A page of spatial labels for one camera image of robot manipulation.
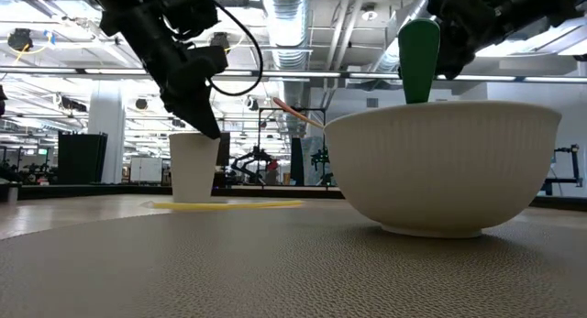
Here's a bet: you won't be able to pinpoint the silver ventilation duct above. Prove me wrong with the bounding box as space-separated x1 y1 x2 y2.
366 0 437 76
260 0 316 138

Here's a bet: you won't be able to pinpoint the left wrist camera box grey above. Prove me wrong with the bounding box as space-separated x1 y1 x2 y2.
158 0 220 39

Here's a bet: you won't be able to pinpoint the orange plastic utensil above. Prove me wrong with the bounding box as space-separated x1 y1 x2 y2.
272 96 326 130

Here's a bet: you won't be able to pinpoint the white cabinet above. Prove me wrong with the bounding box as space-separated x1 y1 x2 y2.
129 156 163 184

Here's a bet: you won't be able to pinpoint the grey round textured placemat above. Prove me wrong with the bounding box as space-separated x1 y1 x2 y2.
0 203 587 318

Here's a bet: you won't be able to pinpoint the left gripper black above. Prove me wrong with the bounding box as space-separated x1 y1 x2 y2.
158 45 229 140

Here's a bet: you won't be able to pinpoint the white paper cup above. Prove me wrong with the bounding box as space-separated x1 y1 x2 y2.
168 132 221 204

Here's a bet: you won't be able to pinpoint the long ceiling light strip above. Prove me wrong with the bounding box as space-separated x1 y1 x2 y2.
0 67 587 83

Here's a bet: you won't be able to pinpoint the black metal frame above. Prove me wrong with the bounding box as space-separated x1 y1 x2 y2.
256 106 329 189

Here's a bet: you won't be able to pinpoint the white ribbed bowl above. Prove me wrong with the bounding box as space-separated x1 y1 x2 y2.
323 101 563 240

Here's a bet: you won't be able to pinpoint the white building column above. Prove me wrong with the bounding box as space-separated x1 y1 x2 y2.
87 86 126 185

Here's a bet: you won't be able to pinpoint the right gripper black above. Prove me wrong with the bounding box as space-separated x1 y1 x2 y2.
428 0 510 81

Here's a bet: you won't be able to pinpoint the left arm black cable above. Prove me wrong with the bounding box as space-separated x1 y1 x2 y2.
204 0 265 98

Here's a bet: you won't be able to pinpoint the green utensil handle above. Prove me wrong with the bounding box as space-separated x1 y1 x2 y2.
397 18 441 104

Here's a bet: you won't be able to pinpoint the black partition panel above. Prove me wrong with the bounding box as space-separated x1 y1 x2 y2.
57 131 109 186

